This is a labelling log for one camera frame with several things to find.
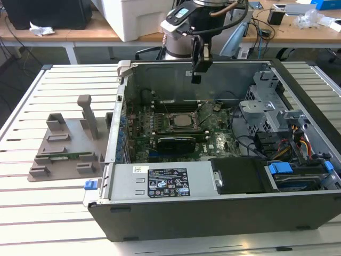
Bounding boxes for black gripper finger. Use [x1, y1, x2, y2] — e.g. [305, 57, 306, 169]
[190, 35, 202, 85]
[201, 42, 214, 75]

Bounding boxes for metal socket cover frame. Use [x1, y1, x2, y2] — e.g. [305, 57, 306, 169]
[196, 101, 216, 131]

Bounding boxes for silver square CPU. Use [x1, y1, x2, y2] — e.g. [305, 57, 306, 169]
[170, 114, 197, 128]

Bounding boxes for black CPU socket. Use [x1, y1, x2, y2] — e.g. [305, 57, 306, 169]
[166, 111, 202, 131]

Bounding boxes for black RAM slot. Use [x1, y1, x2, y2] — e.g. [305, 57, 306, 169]
[155, 133, 208, 137]
[155, 131, 208, 135]
[156, 129, 207, 133]
[157, 135, 209, 140]
[154, 102, 200, 108]

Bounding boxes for green motherboard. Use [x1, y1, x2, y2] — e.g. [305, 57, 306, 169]
[125, 102, 242, 164]

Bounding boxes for grey metal drive cage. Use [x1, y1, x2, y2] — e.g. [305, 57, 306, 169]
[238, 69, 316, 139]

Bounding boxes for black graphics card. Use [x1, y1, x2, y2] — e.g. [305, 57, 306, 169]
[156, 135, 197, 156]

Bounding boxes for white plastic box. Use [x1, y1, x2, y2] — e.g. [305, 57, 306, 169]
[93, 0, 171, 43]

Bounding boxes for white flat device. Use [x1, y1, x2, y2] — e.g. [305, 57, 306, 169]
[271, 2, 318, 17]

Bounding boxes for black plastic shroud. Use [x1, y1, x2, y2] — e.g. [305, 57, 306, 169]
[209, 157, 271, 195]

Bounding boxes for crumpled clear plastic bag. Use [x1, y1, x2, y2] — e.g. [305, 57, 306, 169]
[294, 9, 325, 29]

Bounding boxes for wooden desk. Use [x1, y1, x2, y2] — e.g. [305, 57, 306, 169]
[0, 0, 341, 66]

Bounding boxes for hard disk in blue carrier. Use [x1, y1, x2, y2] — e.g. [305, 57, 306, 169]
[266, 163, 324, 192]

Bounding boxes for blue cardboard box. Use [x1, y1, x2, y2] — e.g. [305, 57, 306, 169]
[310, 0, 341, 11]

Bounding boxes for grey labelled power supply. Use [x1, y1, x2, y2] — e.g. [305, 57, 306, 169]
[108, 161, 224, 201]

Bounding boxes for small white box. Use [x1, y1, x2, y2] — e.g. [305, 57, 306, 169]
[318, 15, 341, 33]

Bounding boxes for green RAM stick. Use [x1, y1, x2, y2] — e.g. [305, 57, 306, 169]
[50, 151, 93, 161]

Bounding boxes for black open PC case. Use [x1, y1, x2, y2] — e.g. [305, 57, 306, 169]
[82, 58, 341, 243]

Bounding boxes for black computer tower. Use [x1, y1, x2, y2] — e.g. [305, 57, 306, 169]
[1, 0, 93, 30]

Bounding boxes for grey parts rack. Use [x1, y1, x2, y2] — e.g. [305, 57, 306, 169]
[28, 94, 116, 183]

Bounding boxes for crumpled white paper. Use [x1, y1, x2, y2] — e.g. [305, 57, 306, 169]
[28, 21, 56, 37]

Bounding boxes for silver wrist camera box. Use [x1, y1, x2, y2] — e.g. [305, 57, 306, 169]
[159, 5, 197, 37]

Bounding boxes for black wire loop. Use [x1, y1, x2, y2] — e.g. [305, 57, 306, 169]
[229, 90, 258, 158]

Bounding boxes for yellow red power wires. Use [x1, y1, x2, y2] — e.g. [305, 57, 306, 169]
[277, 124, 313, 161]

